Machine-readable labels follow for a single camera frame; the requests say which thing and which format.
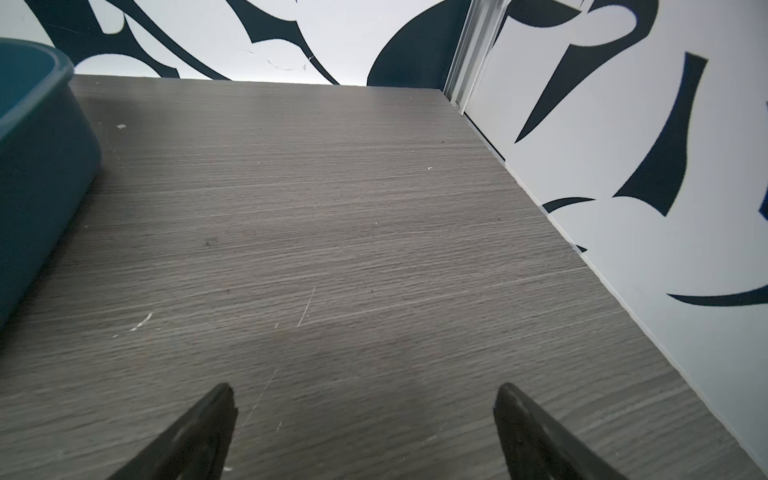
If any teal plastic storage box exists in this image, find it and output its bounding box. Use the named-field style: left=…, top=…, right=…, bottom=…
left=1, top=38, right=101, bottom=322

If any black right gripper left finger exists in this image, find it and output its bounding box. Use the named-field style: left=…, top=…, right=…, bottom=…
left=110, top=383, right=238, bottom=480

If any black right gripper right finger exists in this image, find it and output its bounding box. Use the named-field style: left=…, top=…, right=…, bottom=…
left=493, top=383, right=624, bottom=479

